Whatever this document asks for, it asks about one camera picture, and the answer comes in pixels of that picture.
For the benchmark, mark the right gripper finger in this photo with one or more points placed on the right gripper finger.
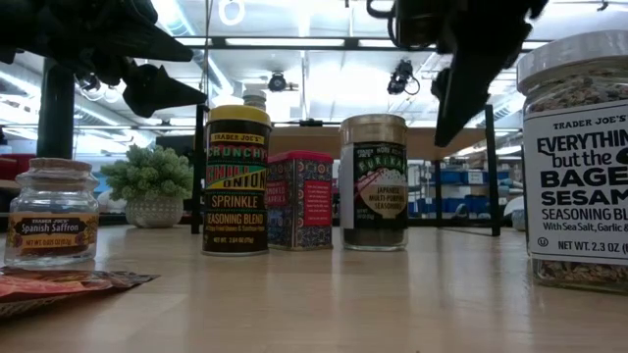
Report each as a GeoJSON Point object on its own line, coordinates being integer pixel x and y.
{"type": "Point", "coordinates": [471, 83]}
{"type": "Point", "coordinates": [439, 81]}

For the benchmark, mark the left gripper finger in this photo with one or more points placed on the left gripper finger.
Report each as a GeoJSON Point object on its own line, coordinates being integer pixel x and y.
{"type": "Point", "coordinates": [142, 44]}
{"type": "Point", "coordinates": [152, 93]}

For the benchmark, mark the white-lidded bagel seasoning jar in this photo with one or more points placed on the white-lidded bagel seasoning jar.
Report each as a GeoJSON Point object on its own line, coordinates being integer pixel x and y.
{"type": "Point", "coordinates": [255, 100]}
{"type": "Point", "coordinates": [579, 186]}

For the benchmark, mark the furikake jar with tan lid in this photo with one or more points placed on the furikake jar with tan lid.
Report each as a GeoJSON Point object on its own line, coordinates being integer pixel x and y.
{"type": "Point", "coordinates": [375, 196]}

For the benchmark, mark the yellow-lidded chili onion jar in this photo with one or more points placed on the yellow-lidded chili onion jar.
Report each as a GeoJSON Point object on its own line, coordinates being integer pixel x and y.
{"type": "Point", "coordinates": [235, 196]}

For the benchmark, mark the saffron glass jar cork lid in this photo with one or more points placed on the saffron glass jar cork lid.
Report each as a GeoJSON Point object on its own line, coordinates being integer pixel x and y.
{"type": "Point", "coordinates": [51, 230]}

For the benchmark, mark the red-lidded smoked paprika tin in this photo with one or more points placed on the red-lidded smoked paprika tin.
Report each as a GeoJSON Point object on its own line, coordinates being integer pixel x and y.
{"type": "Point", "coordinates": [304, 206]}

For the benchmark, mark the orange snack packet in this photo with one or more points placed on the orange snack packet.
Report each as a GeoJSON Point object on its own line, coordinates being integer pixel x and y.
{"type": "Point", "coordinates": [49, 287]}

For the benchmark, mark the wooden shelf with black legs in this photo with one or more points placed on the wooden shelf with black legs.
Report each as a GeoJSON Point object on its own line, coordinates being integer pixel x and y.
{"type": "Point", "coordinates": [441, 142]}

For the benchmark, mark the black monitor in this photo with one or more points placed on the black monitor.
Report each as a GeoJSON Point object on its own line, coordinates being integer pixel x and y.
{"type": "Point", "coordinates": [176, 147]}

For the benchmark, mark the green succulent in white pot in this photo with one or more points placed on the green succulent in white pot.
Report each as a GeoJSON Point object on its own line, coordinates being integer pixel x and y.
{"type": "Point", "coordinates": [147, 176]}

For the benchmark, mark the rack with blue bins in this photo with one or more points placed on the rack with blue bins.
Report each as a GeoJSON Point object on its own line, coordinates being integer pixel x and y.
{"type": "Point", "coordinates": [456, 203]}

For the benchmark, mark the small round white-topped pot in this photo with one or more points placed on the small round white-topped pot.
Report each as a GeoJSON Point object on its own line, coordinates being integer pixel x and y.
{"type": "Point", "coordinates": [515, 218]}

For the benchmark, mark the red storage bin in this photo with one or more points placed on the red storage bin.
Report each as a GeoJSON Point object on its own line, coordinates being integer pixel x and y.
{"type": "Point", "coordinates": [17, 166]}

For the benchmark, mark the black metal rig frame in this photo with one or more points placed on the black metal rig frame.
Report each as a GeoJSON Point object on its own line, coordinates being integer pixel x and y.
{"type": "Point", "coordinates": [56, 122]}

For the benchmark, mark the black overhead camera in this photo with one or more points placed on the black overhead camera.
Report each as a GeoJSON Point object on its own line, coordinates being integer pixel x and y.
{"type": "Point", "coordinates": [277, 82]}

